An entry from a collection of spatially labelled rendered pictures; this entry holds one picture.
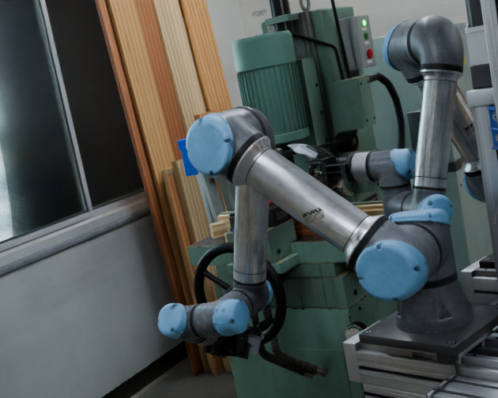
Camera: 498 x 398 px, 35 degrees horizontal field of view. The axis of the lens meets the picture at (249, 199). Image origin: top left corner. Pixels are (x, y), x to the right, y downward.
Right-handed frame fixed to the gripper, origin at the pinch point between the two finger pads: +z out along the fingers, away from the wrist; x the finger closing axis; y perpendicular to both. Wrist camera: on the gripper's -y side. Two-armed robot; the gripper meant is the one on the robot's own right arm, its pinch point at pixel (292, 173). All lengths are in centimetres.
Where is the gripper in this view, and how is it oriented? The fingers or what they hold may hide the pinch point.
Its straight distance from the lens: 209.4
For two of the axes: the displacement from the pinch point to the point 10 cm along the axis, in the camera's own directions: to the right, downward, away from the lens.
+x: 1.5, 9.8, 1.2
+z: -8.2, 0.6, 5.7
